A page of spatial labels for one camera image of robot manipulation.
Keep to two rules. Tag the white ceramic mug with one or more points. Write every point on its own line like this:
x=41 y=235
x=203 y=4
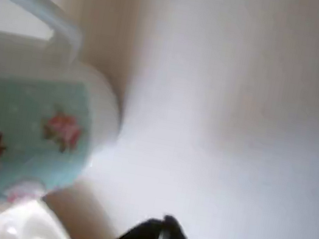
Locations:
x=23 y=120

